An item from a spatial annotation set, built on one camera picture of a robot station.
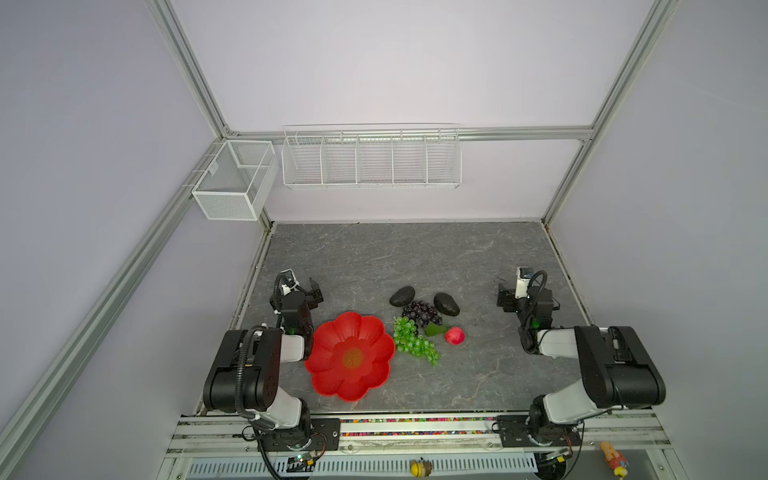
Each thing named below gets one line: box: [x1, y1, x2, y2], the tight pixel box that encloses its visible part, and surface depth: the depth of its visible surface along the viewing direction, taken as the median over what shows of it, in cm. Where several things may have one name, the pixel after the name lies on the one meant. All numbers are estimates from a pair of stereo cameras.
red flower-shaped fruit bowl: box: [305, 312, 396, 402], surface depth 88 cm
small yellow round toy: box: [411, 457, 433, 477], surface depth 69 cm
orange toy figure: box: [600, 441, 629, 480], surface depth 69 cm
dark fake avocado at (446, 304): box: [433, 292, 460, 317], surface depth 95 cm
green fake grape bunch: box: [393, 316, 440, 367], surface depth 87 cm
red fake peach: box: [445, 326, 465, 346], surface depth 89 cm
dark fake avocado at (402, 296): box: [389, 286, 415, 307], surface depth 97 cm
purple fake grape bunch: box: [402, 300, 443, 328], surface depth 93 cm
